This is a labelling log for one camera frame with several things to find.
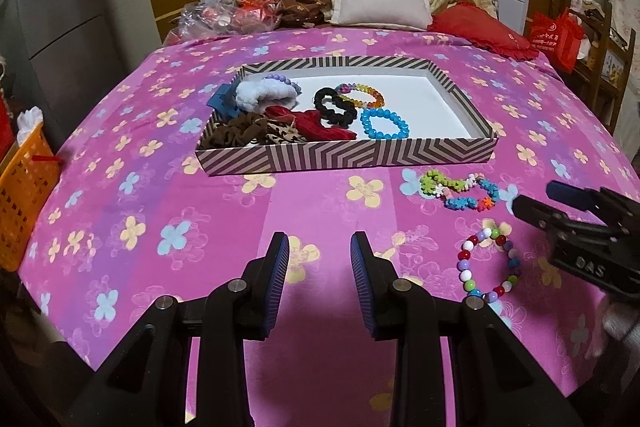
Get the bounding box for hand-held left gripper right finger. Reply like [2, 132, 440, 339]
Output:
[350, 231, 581, 427]

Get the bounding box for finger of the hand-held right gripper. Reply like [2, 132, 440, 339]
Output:
[512, 196, 613, 235]
[546, 181, 640, 223]

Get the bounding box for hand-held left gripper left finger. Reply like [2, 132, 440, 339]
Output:
[75, 231, 291, 427]

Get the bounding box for multicoloured round bead bracelet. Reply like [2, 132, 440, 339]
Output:
[457, 227, 522, 303]

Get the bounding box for flower-shaped bead bracelet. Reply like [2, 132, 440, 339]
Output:
[419, 169, 501, 212]

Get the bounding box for striped cardboard box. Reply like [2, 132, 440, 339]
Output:
[195, 56, 498, 175]

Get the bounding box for blue bead bracelet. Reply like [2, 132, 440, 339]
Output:
[360, 107, 410, 140]

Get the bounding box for blue hair claw clip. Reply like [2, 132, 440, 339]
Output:
[207, 84, 251, 120]

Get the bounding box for black scrunchie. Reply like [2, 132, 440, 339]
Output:
[314, 87, 363, 128]

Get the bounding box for rainbow bead bracelet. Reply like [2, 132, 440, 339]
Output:
[335, 82, 386, 110]

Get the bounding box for white fluffy scrunchie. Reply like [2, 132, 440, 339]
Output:
[235, 79, 298, 112]

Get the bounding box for purple bead bracelet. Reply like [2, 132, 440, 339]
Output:
[260, 74, 305, 100]

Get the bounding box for wooden chair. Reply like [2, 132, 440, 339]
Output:
[550, 0, 633, 128]

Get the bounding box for leopard print scrunchie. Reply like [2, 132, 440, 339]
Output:
[260, 119, 308, 146]

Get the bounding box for red shopping bag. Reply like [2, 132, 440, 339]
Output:
[529, 7, 586, 75]

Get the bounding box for brown scrunchie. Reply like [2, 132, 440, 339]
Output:
[202, 113, 271, 148]

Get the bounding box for red scrunchie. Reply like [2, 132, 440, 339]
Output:
[265, 104, 358, 142]

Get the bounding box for red pillow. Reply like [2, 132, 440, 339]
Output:
[430, 2, 538, 60]

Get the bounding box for orange plastic basket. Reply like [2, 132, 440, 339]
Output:
[0, 122, 61, 273]

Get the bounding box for red plastic packets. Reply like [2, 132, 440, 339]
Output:
[232, 0, 281, 32]

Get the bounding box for clear plastic bag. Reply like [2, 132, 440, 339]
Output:
[175, 0, 243, 40]

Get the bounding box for white tissue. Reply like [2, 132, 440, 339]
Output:
[16, 106, 46, 142]

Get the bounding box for grey refrigerator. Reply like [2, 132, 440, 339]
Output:
[10, 0, 166, 148]

